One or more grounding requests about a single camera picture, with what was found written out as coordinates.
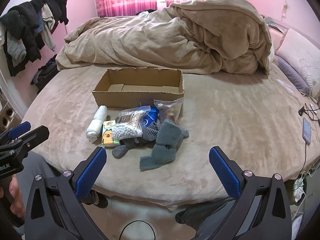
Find clear zip bag with trinkets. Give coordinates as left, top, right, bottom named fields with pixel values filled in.
left=153, top=97, right=184, bottom=124

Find floral pink pillow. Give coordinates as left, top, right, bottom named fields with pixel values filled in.
left=276, top=29, right=320, bottom=100

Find grey non-slip dotted socks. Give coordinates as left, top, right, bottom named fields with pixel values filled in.
left=112, top=122, right=160, bottom=159

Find pile of dark clothes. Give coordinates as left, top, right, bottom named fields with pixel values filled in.
left=1, top=0, right=69, bottom=77

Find beige bed sheet mattress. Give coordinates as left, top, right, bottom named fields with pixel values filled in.
left=24, top=66, right=319, bottom=209

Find crumpled beige duvet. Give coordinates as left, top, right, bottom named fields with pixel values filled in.
left=56, top=0, right=274, bottom=75

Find fuzzy grey-blue socks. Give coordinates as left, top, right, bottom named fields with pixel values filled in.
left=139, top=119, right=189, bottom=171

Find capybara tissue pack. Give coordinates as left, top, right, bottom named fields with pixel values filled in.
left=101, top=120, right=120, bottom=147

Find wooden bedside furniture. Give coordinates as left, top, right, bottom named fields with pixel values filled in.
left=0, top=87, right=22, bottom=132

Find dark bag on floor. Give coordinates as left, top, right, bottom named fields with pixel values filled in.
left=30, top=55, right=59, bottom=94

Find bag of cotton swabs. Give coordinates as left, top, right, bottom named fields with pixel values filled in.
left=112, top=106, right=151, bottom=141

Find smartphone on bed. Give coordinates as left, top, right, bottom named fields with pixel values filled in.
left=302, top=118, right=311, bottom=145

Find person's left hand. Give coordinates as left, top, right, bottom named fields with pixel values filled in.
left=9, top=175, right=25, bottom=218

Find person's grey trouser leg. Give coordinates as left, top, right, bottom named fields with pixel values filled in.
left=9, top=151, right=61, bottom=214

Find black charging cable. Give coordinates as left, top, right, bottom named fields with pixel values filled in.
left=292, top=93, right=320, bottom=181

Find grey-purple pillow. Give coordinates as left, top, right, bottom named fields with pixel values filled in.
left=275, top=55, right=310, bottom=94

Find black cable loop on floor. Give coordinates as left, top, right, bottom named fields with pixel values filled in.
left=119, top=220, right=156, bottom=240

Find white socks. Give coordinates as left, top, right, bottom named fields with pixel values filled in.
left=86, top=105, right=108, bottom=142

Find open brown cardboard box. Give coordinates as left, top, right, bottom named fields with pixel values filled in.
left=92, top=67, right=184, bottom=109

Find blue Vinda tissue pack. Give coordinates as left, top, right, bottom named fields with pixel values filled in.
left=137, top=106, right=158, bottom=129

